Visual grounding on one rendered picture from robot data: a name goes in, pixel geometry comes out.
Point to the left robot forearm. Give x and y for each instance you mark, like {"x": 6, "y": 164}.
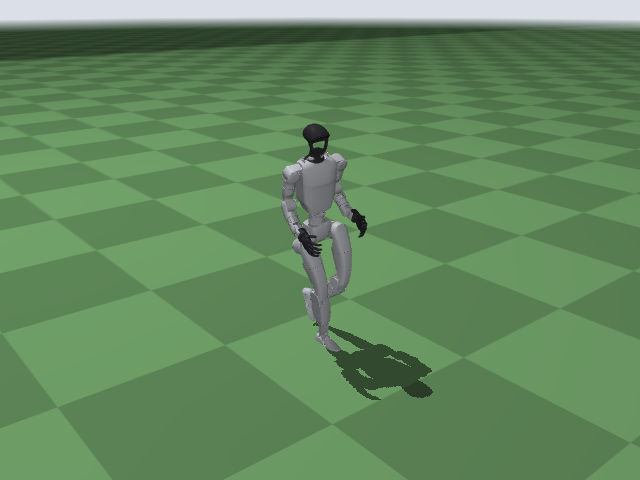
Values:
{"x": 343, "y": 205}

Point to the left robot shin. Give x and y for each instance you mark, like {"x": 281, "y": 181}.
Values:
{"x": 332, "y": 292}

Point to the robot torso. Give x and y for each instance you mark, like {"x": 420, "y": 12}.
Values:
{"x": 315, "y": 191}

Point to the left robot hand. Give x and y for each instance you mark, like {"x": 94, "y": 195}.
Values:
{"x": 360, "y": 221}

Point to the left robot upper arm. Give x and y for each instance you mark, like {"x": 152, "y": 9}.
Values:
{"x": 341, "y": 165}

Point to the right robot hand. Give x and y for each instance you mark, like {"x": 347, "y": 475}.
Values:
{"x": 307, "y": 243}

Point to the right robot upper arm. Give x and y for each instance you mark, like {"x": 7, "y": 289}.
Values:
{"x": 291, "y": 174}

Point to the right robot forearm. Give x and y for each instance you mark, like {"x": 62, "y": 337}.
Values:
{"x": 292, "y": 219}

